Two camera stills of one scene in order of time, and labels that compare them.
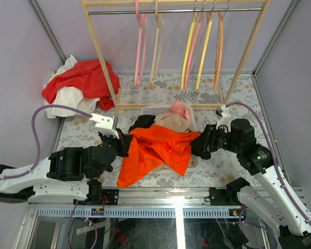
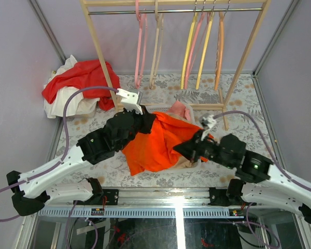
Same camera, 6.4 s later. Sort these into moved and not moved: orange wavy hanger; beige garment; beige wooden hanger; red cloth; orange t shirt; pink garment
Moved: beige garment; orange t shirt
Not moved: orange wavy hanger; red cloth; pink garment; beige wooden hanger
